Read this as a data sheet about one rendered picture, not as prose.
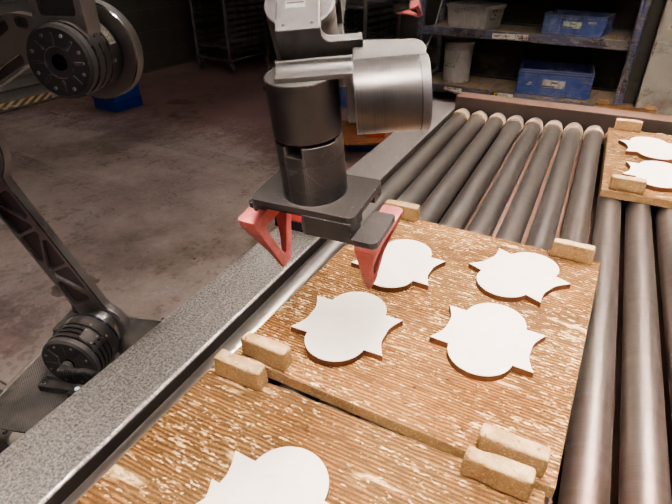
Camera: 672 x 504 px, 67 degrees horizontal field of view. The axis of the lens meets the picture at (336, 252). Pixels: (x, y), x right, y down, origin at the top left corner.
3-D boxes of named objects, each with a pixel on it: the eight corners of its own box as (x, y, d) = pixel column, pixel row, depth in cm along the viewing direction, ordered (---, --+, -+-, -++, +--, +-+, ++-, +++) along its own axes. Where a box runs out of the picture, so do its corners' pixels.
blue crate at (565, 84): (513, 93, 462) (518, 68, 451) (518, 83, 496) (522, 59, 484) (588, 100, 443) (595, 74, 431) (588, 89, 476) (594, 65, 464)
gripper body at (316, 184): (288, 180, 51) (276, 109, 46) (383, 197, 47) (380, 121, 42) (252, 215, 47) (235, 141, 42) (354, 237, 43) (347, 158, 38)
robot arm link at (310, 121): (266, 50, 41) (255, 75, 37) (352, 43, 41) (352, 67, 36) (279, 130, 45) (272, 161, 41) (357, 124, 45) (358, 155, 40)
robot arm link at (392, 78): (294, 62, 49) (276, -18, 41) (415, 52, 48) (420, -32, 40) (291, 167, 44) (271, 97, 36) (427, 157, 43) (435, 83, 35)
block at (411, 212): (383, 215, 87) (384, 201, 85) (387, 211, 88) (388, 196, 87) (416, 223, 85) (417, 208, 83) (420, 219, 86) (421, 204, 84)
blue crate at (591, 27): (539, 33, 439) (543, 12, 431) (553, 27, 465) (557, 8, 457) (601, 39, 414) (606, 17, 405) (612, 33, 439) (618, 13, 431)
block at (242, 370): (214, 375, 55) (210, 356, 54) (224, 364, 57) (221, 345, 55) (260, 394, 53) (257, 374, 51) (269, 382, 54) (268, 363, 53)
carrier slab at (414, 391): (233, 363, 59) (231, 352, 58) (381, 217, 90) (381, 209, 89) (551, 500, 45) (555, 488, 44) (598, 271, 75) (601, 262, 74)
